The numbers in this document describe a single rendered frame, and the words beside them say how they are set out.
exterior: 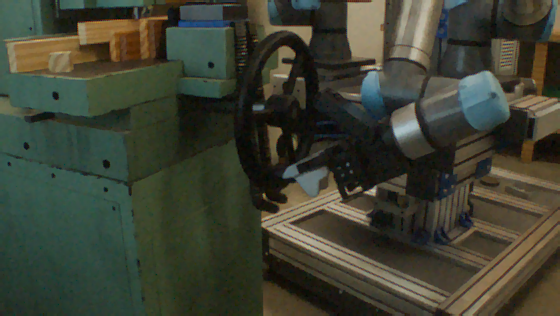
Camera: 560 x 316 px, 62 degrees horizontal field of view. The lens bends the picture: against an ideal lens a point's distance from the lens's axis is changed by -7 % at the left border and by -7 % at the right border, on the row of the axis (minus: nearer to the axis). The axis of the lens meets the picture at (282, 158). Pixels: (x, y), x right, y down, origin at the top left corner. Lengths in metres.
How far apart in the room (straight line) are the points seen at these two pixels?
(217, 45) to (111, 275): 0.48
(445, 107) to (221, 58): 0.41
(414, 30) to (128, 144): 0.51
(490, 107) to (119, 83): 0.55
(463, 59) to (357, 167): 0.67
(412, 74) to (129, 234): 0.55
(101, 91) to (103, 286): 0.42
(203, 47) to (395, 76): 0.34
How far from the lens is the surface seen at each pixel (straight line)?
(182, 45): 0.94
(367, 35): 4.38
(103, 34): 1.01
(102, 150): 0.90
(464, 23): 1.34
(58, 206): 1.05
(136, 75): 0.85
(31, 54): 0.93
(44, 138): 1.02
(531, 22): 1.28
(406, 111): 0.70
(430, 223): 1.73
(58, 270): 1.14
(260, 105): 0.91
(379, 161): 0.74
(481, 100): 0.67
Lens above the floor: 1.01
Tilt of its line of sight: 18 degrees down
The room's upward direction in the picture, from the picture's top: straight up
